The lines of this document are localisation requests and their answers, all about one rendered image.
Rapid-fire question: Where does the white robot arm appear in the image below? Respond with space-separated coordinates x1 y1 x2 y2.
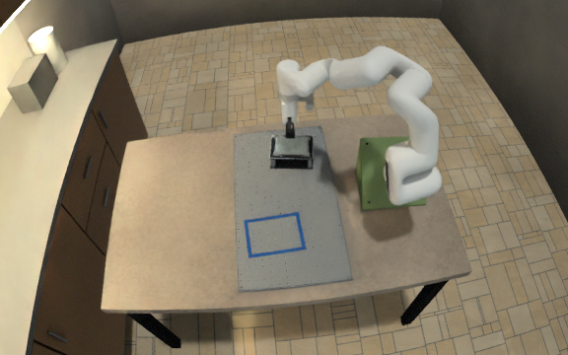
276 46 442 205

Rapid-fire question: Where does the blue tape rectangle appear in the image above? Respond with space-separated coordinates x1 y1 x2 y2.
244 212 306 258

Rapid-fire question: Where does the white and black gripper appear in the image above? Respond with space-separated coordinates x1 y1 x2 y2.
279 99 297 139

